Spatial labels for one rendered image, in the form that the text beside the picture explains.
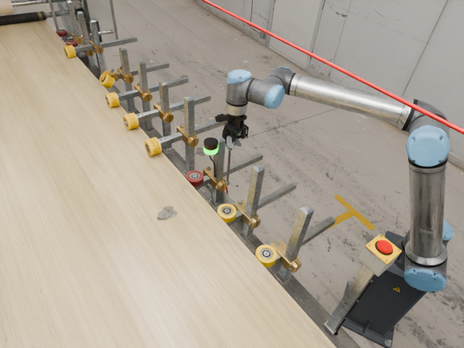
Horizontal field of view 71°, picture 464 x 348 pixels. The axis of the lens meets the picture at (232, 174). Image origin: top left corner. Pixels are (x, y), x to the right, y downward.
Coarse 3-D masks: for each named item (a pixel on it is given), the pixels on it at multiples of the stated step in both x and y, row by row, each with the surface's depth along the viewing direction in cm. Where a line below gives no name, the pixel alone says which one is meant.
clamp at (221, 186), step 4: (212, 168) 160; (204, 172) 158; (208, 172) 158; (212, 172) 158; (208, 176) 157; (212, 176) 156; (212, 180) 155; (220, 180) 154; (224, 180) 155; (212, 184) 157; (216, 184) 153; (220, 184) 152; (224, 184) 154; (216, 188) 153; (220, 188) 154; (224, 188) 156
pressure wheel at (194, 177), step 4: (188, 172) 151; (192, 172) 152; (196, 172) 152; (200, 172) 152; (188, 176) 149; (192, 176) 150; (196, 176) 150; (200, 176) 150; (188, 180) 148; (192, 180) 147; (196, 180) 148; (200, 180) 148; (192, 184) 148; (196, 184) 148; (200, 184) 150
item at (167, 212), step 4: (164, 208) 134; (168, 208) 134; (172, 208) 135; (160, 212) 132; (164, 212) 132; (168, 212) 132; (172, 212) 132; (176, 212) 134; (160, 216) 131; (164, 216) 132; (168, 216) 131; (172, 216) 132; (176, 216) 132
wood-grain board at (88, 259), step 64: (0, 64) 215; (64, 64) 222; (0, 128) 166; (64, 128) 170; (0, 192) 135; (64, 192) 138; (128, 192) 140; (192, 192) 143; (0, 256) 114; (64, 256) 116; (128, 256) 117; (192, 256) 119; (0, 320) 98; (64, 320) 100; (128, 320) 101; (192, 320) 102; (256, 320) 104
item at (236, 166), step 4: (252, 156) 171; (256, 156) 171; (260, 156) 171; (240, 160) 168; (244, 160) 168; (248, 160) 168; (252, 160) 169; (256, 160) 171; (232, 164) 165; (236, 164) 165; (240, 164) 165; (244, 164) 167; (248, 164) 169; (224, 168) 162; (232, 168) 162; (236, 168) 164; (240, 168) 167; (224, 172) 160; (232, 172) 164; (204, 176) 157; (224, 176) 162; (204, 180) 155; (208, 180) 156; (204, 184) 156; (196, 188) 154
